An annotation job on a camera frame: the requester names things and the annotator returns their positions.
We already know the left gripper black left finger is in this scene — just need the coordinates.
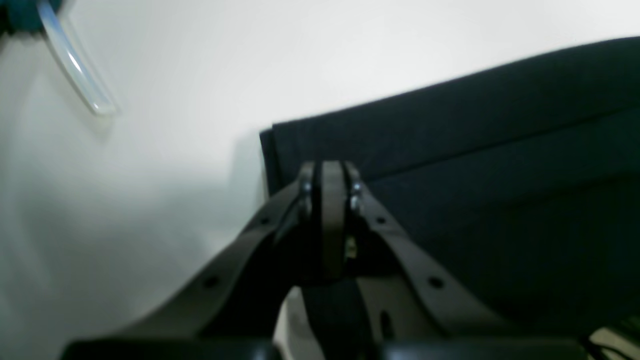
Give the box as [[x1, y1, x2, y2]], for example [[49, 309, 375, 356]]
[[62, 161, 333, 360]]

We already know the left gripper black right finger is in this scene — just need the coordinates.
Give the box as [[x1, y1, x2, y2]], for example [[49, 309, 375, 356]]
[[333, 161, 586, 360]]

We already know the clear glue stick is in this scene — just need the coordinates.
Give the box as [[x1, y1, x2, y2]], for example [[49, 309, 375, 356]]
[[36, 0, 117, 116]]

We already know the black T-shirt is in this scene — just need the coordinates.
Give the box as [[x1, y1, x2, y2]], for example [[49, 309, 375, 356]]
[[259, 37, 640, 335]]

